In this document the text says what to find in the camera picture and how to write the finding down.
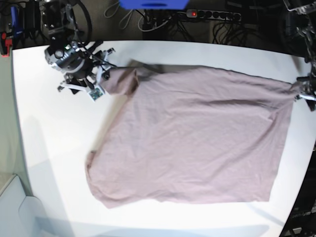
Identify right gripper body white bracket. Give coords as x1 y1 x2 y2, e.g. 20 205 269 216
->
57 48 115 101

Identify white looped cable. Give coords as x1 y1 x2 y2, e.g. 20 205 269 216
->
103 0 135 30

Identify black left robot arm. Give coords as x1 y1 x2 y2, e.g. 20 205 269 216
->
283 0 316 111

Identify white power strip red switch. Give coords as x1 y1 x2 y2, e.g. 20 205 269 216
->
186 9 241 22

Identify mauve pink t-shirt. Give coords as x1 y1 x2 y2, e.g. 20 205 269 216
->
85 67 299 208

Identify red black clamp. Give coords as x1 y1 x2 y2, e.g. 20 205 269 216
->
0 32 13 57

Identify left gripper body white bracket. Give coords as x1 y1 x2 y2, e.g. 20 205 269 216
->
296 76 316 111

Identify blue box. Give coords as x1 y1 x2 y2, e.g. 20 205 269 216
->
119 0 189 10

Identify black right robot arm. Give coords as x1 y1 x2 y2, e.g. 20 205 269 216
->
42 0 116 101

